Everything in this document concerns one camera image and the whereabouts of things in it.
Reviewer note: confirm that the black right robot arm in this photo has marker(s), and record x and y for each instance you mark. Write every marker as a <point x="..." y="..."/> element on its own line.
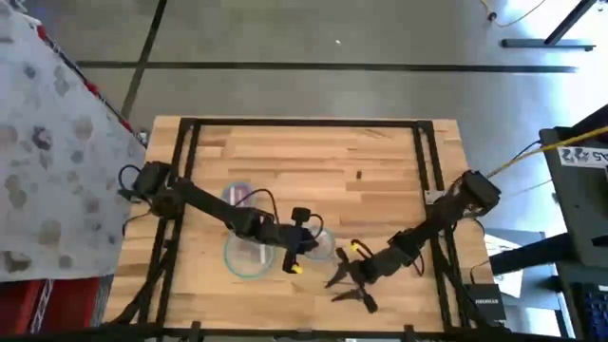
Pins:
<point x="442" y="214"/>

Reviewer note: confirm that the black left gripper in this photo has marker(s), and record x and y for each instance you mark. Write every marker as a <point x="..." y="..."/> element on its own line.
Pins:
<point x="290" y="237"/>

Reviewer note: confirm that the large clear plastic container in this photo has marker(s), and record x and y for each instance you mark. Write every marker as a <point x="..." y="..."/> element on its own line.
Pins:
<point x="237" y="259"/>

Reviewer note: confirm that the yellow tag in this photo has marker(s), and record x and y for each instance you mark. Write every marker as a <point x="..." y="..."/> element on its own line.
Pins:
<point x="297" y="269"/>
<point x="354" y="246"/>

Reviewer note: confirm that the medium teal-rimmed clear lid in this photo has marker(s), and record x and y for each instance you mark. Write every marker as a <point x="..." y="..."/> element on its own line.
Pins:
<point x="237" y="192"/>

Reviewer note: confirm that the dark grey desk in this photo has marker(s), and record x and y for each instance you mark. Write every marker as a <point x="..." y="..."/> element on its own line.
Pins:
<point x="584" y="214"/>

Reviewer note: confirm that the red box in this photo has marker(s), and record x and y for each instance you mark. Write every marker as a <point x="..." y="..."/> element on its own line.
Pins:
<point x="71" y="304"/>

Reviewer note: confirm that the black floor stand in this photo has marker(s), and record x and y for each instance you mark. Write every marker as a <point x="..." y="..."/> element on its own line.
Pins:
<point x="546" y="43"/>

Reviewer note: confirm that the white paper label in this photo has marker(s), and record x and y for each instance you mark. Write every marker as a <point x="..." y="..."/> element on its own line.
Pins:
<point x="582" y="156"/>

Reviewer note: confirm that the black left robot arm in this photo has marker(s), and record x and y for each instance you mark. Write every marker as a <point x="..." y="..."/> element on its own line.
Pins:
<point x="209" y="202"/>

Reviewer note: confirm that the white speckled cloth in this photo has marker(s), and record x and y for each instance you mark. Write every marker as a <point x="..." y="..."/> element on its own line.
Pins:
<point x="47" y="142"/>

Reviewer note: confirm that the black keyboard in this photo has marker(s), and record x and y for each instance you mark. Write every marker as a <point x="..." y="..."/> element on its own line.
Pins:
<point x="594" y="309"/>

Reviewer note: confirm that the black power box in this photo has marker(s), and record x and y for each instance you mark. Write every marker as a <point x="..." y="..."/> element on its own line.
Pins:
<point x="484" y="301"/>

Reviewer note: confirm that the white paper sheet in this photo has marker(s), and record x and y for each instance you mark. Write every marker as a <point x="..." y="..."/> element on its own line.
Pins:
<point x="513" y="283"/>

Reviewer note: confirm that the red black rod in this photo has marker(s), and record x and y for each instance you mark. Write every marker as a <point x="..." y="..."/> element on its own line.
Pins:
<point x="95" y="91"/>

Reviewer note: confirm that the medium clear plastic container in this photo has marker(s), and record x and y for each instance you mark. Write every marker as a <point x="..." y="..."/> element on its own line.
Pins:
<point x="230" y="190"/>

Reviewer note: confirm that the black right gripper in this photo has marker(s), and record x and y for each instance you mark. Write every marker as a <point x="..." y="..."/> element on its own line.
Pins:
<point x="375" y="271"/>

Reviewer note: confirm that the small clear plastic container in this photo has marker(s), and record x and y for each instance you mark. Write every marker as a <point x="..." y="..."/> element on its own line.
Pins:
<point x="328" y="249"/>

